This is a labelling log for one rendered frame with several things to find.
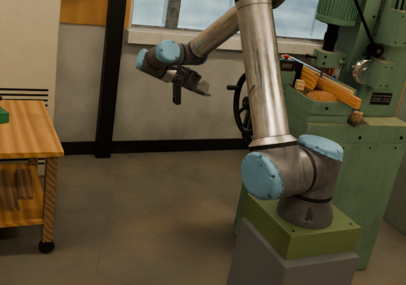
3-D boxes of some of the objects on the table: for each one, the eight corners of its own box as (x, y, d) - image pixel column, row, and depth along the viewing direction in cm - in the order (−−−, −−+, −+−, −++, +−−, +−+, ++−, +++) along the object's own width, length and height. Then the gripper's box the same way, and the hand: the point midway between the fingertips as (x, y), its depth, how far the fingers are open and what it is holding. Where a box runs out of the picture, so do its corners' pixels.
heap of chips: (304, 93, 222) (306, 87, 221) (328, 95, 227) (329, 89, 226) (315, 100, 215) (316, 93, 214) (339, 101, 220) (341, 95, 219)
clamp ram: (276, 75, 243) (280, 57, 240) (289, 76, 246) (293, 58, 243) (285, 81, 235) (289, 62, 232) (299, 82, 238) (303, 63, 235)
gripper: (180, 66, 216) (221, 85, 227) (174, 60, 224) (213, 80, 234) (171, 84, 218) (212, 102, 228) (165, 78, 226) (204, 96, 236)
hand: (207, 95), depth 231 cm, fingers closed
